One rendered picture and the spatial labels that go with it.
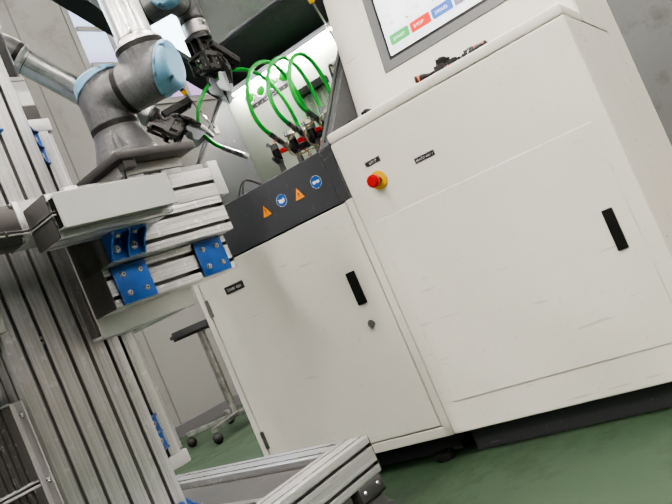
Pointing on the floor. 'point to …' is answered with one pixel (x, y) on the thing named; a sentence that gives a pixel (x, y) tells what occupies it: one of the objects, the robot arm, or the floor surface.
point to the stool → (217, 380)
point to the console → (519, 221)
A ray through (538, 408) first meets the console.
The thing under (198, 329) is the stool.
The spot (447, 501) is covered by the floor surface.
